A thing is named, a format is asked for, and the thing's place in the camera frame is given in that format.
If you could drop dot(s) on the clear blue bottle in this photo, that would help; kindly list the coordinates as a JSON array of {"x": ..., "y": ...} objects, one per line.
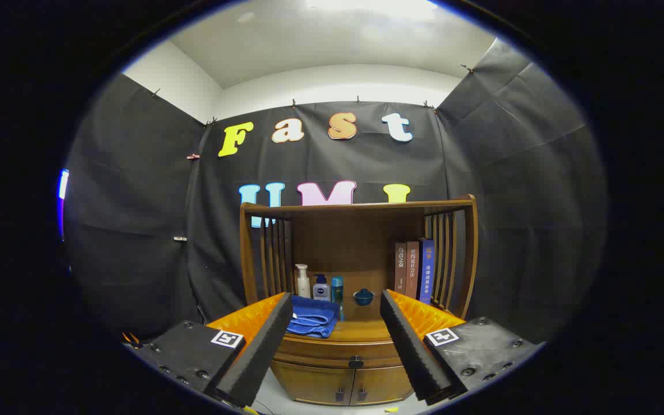
[{"x": 338, "y": 288}]

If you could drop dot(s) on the wooden countertop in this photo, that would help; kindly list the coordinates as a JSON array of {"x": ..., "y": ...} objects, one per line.
[{"x": 361, "y": 328}]

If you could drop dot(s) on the reddish brown book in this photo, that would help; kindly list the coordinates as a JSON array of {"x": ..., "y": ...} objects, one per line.
[{"x": 412, "y": 268}]

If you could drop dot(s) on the blue folded towel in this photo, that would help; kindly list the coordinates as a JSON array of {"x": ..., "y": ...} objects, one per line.
[{"x": 314, "y": 317}]

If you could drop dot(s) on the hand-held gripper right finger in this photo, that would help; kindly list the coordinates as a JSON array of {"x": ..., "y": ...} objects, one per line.
[{"x": 410, "y": 351}]

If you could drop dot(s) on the wooden cabinet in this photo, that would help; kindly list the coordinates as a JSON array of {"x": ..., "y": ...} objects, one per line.
[{"x": 343, "y": 242}]

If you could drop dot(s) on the white pump bottle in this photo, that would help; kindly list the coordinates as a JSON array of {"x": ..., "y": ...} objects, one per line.
[{"x": 303, "y": 285}]

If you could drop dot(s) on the white bottle with blue cap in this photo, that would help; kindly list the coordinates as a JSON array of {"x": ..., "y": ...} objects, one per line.
[{"x": 321, "y": 291}]

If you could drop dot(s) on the dark blue lidded teacup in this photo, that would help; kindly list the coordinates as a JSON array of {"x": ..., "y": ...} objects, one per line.
[{"x": 363, "y": 298}]

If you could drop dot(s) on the wooden drawer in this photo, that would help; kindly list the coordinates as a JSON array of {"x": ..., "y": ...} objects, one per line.
[{"x": 332, "y": 354}]

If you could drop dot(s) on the dark brown book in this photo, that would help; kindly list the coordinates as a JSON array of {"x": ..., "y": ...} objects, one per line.
[{"x": 401, "y": 265}]

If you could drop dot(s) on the blue book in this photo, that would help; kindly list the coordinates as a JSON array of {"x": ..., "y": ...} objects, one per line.
[{"x": 427, "y": 271}]

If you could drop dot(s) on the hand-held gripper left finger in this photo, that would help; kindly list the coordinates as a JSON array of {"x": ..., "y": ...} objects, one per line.
[{"x": 263, "y": 351}]

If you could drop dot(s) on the wooden cabinet door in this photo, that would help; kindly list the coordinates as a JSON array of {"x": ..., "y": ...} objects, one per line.
[
  {"x": 309, "y": 383},
  {"x": 384, "y": 383}
]

